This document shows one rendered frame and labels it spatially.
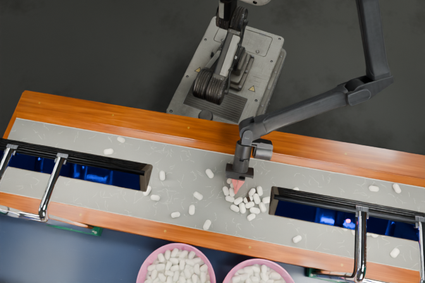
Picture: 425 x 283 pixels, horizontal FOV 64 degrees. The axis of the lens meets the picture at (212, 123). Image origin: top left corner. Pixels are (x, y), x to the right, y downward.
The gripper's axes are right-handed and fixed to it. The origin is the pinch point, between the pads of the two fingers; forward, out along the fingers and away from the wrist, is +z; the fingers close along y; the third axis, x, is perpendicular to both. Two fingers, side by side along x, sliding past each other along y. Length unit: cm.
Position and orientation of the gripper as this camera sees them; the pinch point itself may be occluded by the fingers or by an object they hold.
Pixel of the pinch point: (235, 191)
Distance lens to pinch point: 127.7
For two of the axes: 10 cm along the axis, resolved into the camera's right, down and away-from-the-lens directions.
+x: 1.3, -3.2, 9.4
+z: -1.4, 9.3, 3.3
